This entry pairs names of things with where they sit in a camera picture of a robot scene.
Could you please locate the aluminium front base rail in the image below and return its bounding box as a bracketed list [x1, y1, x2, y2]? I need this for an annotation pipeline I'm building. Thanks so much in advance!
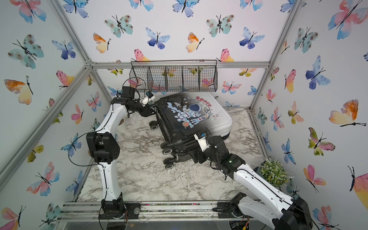
[56, 200, 248, 223]

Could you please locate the black wire wall basket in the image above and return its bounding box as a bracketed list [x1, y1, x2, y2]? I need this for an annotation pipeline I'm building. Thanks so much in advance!
[127, 59, 218, 93]

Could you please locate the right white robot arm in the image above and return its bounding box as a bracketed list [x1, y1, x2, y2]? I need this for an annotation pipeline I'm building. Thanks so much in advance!
[194, 134, 313, 230]

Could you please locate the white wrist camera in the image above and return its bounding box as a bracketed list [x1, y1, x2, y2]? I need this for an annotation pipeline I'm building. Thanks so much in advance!
[194, 133, 209, 152]
[140, 91, 155, 106]

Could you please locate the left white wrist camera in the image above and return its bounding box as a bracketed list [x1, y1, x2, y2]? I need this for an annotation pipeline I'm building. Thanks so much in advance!
[140, 91, 155, 106]

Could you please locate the green bushy potted plant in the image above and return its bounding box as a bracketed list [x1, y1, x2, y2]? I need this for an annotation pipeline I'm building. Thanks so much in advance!
[260, 159, 289, 187]

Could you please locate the black white space suitcase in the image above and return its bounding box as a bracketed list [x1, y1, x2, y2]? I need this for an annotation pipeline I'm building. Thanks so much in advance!
[149, 93, 233, 170]

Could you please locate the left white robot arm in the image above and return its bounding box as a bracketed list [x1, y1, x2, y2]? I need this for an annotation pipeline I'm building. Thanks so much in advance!
[86, 86, 155, 219]

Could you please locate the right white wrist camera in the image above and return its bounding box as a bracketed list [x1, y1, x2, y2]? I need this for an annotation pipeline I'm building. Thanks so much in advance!
[194, 133, 209, 152]

